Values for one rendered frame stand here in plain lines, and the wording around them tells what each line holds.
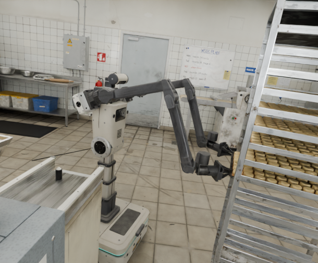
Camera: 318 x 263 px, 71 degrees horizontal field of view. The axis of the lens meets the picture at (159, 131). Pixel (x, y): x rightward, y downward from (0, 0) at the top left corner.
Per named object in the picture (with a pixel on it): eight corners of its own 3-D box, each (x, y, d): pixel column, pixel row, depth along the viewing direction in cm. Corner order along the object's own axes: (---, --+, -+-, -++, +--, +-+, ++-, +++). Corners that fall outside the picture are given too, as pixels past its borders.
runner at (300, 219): (224, 200, 163) (225, 196, 162) (224, 198, 166) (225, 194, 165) (325, 229, 144) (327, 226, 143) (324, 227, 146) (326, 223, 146)
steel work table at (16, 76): (-23, 115, 464) (-28, 67, 437) (2, 109, 534) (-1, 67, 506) (68, 127, 463) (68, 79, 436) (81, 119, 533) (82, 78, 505)
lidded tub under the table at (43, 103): (31, 110, 469) (31, 98, 462) (42, 106, 514) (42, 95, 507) (49, 112, 470) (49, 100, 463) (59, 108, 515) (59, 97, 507)
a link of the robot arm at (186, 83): (193, 75, 160) (190, 75, 151) (196, 94, 163) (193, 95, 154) (138, 86, 177) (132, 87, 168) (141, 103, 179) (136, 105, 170)
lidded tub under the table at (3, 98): (-9, 105, 471) (-10, 92, 463) (7, 101, 515) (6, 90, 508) (8, 107, 469) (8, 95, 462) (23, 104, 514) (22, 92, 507)
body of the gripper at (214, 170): (214, 176, 126) (202, 175, 124) (218, 159, 123) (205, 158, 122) (219, 182, 120) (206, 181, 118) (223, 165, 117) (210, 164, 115)
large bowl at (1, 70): (-11, 73, 454) (-12, 66, 450) (2, 72, 491) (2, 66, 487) (8, 75, 453) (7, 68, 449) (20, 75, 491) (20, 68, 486)
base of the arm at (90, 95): (99, 108, 140) (91, 90, 139) (109, 104, 137) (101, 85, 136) (90, 110, 132) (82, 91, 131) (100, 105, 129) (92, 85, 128)
